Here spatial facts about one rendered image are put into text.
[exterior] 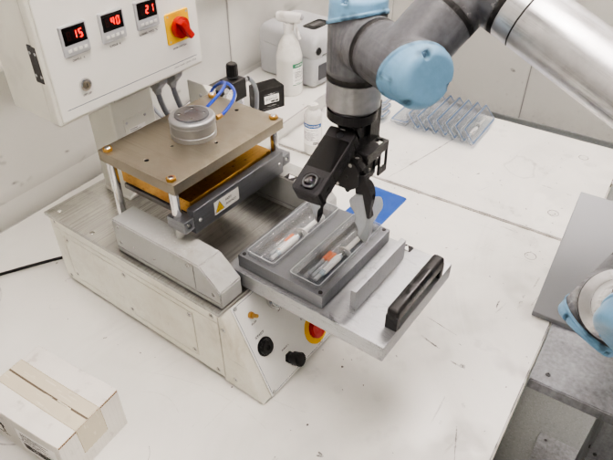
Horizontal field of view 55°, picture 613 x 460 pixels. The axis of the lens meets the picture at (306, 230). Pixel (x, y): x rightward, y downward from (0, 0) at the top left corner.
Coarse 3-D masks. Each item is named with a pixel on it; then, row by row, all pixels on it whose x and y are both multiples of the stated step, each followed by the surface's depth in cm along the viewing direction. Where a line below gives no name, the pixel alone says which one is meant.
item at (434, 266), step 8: (432, 256) 92; (440, 256) 92; (432, 264) 90; (440, 264) 91; (424, 272) 89; (432, 272) 89; (440, 272) 92; (416, 280) 87; (424, 280) 88; (408, 288) 86; (416, 288) 86; (424, 288) 88; (400, 296) 85; (408, 296) 85; (416, 296) 86; (392, 304) 84; (400, 304) 83; (408, 304) 84; (392, 312) 83; (400, 312) 83; (392, 320) 84; (392, 328) 84
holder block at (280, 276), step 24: (336, 216) 102; (312, 240) 97; (384, 240) 99; (240, 264) 95; (264, 264) 92; (288, 264) 92; (360, 264) 94; (288, 288) 91; (312, 288) 88; (336, 288) 90
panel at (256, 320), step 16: (240, 304) 96; (256, 304) 99; (240, 320) 96; (256, 320) 99; (272, 320) 101; (288, 320) 104; (304, 320) 107; (256, 336) 99; (272, 336) 101; (288, 336) 104; (304, 336) 107; (256, 352) 99; (272, 352) 101; (304, 352) 107; (272, 368) 101; (288, 368) 104; (272, 384) 101
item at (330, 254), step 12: (348, 228) 98; (372, 228) 98; (336, 240) 96; (348, 240) 96; (360, 240) 96; (312, 252) 93; (324, 252) 93; (336, 252) 93; (348, 252) 93; (300, 264) 91; (312, 264) 91; (324, 264) 91; (336, 264) 91; (300, 276) 89; (312, 276) 89; (324, 276) 89
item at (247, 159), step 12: (240, 156) 106; (252, 156) 106; (264, 156) 106; (228, 168) 102; (240, 168) 102; (132, 180) 102; (204, 180) 100; (216, 180) 100; (228, 180) 100; (144, 192) 102; (156, 192) 99; (192, 192) 97; (204, 192) 97; (168, 204) 99
